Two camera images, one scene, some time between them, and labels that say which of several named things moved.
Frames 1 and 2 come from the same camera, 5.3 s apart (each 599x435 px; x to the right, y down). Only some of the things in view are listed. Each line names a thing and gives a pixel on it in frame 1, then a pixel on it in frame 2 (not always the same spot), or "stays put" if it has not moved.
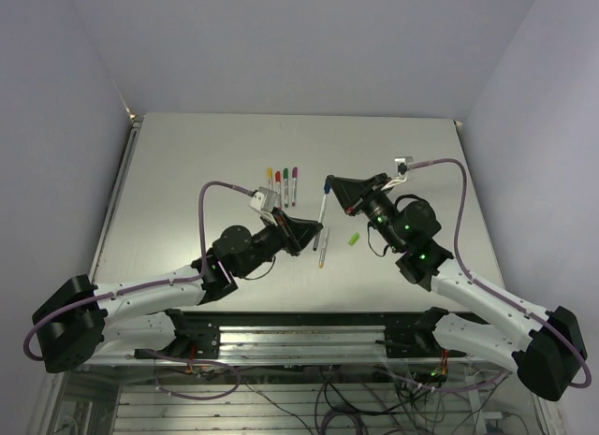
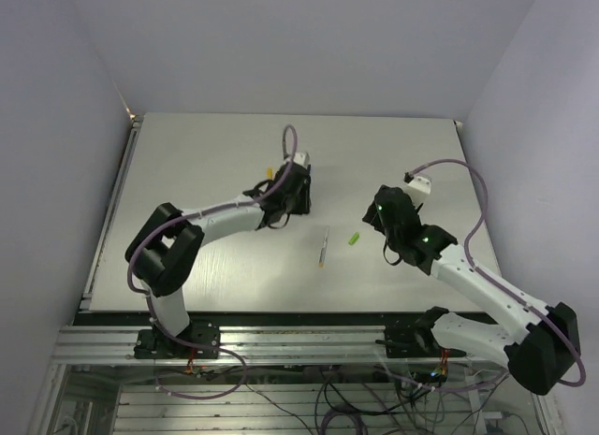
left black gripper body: [271, 239] -> [300, 205]
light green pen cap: [354, 239] stays put
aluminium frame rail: [306, 343] stays put
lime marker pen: [321, 262] stays put
